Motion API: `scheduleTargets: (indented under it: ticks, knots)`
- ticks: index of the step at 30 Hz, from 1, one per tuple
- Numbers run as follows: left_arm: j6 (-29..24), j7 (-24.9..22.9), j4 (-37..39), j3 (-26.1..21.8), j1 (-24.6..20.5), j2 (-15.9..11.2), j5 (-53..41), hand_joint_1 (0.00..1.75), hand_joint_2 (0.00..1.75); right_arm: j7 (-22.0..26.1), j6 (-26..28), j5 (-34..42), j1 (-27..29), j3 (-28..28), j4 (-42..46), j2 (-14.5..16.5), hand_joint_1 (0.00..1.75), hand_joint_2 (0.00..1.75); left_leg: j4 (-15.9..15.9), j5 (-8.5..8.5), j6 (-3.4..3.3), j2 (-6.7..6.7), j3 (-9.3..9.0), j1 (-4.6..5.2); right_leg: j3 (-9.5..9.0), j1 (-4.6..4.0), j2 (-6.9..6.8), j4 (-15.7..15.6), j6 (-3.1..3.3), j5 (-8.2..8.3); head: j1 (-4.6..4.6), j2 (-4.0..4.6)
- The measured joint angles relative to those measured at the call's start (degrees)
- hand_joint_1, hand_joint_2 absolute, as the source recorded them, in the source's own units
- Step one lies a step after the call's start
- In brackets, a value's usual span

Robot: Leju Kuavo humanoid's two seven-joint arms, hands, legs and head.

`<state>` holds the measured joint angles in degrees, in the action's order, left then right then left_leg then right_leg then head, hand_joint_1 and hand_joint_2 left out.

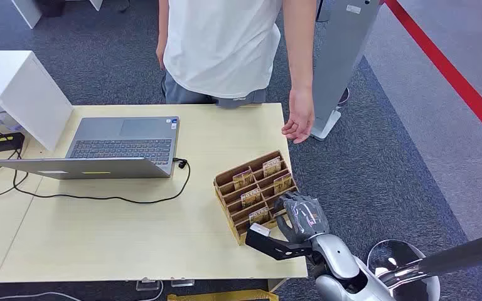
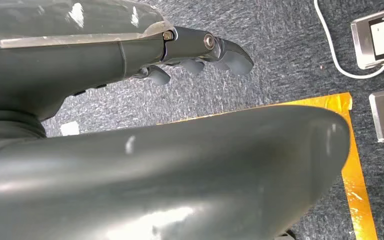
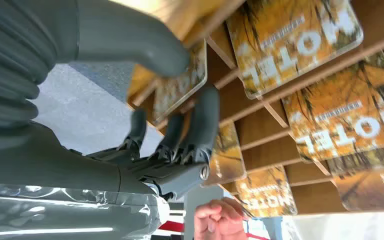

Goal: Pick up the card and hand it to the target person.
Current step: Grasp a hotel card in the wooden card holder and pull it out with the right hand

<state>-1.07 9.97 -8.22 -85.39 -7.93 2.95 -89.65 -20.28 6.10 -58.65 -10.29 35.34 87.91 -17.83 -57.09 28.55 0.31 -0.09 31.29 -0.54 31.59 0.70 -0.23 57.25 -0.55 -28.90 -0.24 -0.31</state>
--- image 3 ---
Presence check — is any red bar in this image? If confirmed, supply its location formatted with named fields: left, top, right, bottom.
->
left=158, top=220, right=185, bottom=234

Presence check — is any wooden card rack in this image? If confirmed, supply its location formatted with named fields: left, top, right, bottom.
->
left=109, top=0, right=384, bottom=217

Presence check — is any clear glossy plastic wrap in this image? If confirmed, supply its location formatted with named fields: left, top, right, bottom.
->
left=0, top=183, right=170, bottom=240

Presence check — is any ribbed grey right arm sleeve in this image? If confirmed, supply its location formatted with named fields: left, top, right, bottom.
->
left=0, top=0, right=80, bottom=133

